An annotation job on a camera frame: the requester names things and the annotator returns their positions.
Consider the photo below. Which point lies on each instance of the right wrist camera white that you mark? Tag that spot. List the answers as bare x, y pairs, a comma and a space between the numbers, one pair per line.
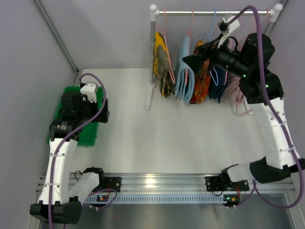
227, 26

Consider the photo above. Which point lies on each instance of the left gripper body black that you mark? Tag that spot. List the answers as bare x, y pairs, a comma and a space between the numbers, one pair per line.
104, 110

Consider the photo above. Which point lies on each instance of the pink trousers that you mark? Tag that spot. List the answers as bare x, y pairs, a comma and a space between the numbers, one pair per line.
238, 100

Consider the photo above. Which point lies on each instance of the light blue trousers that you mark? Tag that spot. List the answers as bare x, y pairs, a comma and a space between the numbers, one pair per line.
181, 90

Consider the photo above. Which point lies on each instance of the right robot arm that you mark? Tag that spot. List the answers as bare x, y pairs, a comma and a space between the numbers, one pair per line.
264, 94

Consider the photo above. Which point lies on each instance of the aluminium mounting rail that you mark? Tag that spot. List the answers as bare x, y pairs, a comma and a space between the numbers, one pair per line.
177, 183

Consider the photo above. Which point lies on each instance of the navy blue trousers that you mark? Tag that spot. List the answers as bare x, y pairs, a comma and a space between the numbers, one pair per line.
216, 92

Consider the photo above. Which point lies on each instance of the orange camouflage trousers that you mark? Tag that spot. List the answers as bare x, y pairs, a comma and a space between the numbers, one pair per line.
201, 86

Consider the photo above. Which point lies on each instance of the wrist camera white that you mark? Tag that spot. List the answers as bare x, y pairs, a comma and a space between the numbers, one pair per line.
90, 90
227, 26

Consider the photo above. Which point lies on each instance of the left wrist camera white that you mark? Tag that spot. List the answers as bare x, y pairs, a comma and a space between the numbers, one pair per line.
90, 90

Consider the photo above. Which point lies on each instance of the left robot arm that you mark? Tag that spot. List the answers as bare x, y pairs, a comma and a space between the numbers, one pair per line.
58, 203

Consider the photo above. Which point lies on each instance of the perforated cable duct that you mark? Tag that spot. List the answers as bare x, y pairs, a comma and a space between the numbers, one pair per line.
99, 199

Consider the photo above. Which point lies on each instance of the white clothes rack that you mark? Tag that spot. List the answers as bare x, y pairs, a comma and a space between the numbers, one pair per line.
154, 12

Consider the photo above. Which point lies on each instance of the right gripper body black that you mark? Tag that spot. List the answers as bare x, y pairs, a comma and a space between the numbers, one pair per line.
206, 54

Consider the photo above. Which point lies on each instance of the yellow camouflage trousers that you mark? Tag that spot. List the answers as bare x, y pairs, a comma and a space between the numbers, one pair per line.
162, 67

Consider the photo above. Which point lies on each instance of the blue wire hanger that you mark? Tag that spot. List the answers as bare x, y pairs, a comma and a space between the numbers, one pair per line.
213, 73

